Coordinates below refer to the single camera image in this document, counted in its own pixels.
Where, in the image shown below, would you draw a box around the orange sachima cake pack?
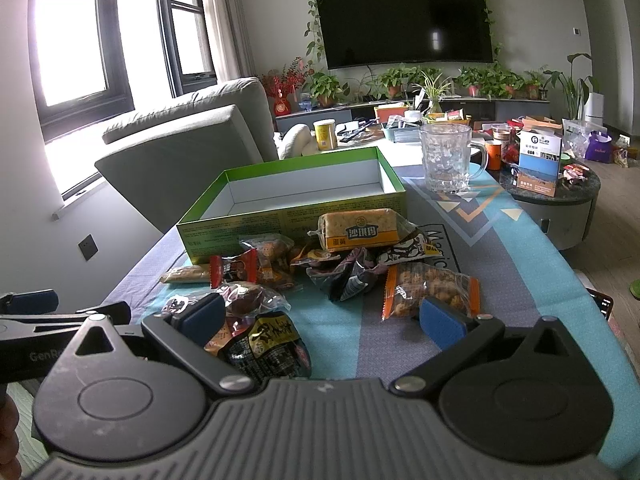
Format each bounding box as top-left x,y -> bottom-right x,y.
307,208 -> 418,252

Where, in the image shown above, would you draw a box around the clear bag fried snacks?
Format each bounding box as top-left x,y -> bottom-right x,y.
239,233 -> 296,292

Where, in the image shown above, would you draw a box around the person's left hand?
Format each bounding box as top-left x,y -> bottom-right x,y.
0,396 -> 22,480

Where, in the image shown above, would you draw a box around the tan biscuit packet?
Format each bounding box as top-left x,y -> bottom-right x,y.
160,264 -> 210,284

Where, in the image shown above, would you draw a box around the clear bag brown pastry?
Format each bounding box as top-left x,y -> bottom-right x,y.
162,282 -> 291,321

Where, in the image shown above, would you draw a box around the orange peanut snack bag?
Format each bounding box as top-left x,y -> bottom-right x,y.
381,261 -> 480,321

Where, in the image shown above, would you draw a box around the blue patterned tablecloth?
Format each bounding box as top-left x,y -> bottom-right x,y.
110,166 -> 639,479

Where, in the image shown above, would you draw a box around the red candy wrapper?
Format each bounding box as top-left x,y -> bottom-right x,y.
209,248 -> 258,288

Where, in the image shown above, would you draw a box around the round grey side table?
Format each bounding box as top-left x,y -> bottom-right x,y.
496,165 -> 601,250

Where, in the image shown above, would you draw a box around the grey armchair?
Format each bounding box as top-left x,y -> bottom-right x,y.
94,77 -> 278,233

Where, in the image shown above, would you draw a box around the green cardboard box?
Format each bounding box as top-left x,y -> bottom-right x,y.
177,148 -> 407,263

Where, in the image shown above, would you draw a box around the clear glass mug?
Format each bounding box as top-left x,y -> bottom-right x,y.
420,122 -> 488,193

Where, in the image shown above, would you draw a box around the orange can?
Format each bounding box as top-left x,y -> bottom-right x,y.
485,140 -> 502,171

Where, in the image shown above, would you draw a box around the round white coffee table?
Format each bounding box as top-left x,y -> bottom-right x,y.
273,124 -> 423,167

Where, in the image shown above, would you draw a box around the blue white paper box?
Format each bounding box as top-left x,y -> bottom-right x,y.
516,129 -> 562,197

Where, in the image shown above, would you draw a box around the blue plastic basket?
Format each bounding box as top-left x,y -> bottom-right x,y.
383,125 -> 420,143

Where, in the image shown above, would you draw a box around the woven yellow basket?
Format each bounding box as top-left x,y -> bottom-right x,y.
423,110 -> 471,126

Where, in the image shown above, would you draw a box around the grey tv cabinet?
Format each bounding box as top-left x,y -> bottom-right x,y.
274,95 -> 551,134

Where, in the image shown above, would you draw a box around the purple gift bag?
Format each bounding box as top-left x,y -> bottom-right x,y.
585,130 -> 613,164

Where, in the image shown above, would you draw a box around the yellow canister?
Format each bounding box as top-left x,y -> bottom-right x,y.
314,119 -> 337,151

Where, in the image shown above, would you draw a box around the spider plant in vase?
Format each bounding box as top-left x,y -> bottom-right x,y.
413,70 -> 454,115

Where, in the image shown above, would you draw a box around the red flower decoration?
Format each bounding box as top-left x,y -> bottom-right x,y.
260,56 -> 314,117

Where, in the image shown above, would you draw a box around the white air purifier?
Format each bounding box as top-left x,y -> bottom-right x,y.
584,92 -> 604,126

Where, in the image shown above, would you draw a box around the tall leafy floor plant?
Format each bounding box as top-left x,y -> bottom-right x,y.
542,52 -> 600,120

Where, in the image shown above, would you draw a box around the black wall socket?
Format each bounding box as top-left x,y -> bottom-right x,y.
78,234 -> 98,261

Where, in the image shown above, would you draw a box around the black window frame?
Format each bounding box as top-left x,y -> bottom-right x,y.
28,0 -> 217,142

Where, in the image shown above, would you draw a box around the black wall television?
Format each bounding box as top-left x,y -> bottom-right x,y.
317,0 -> 494,68

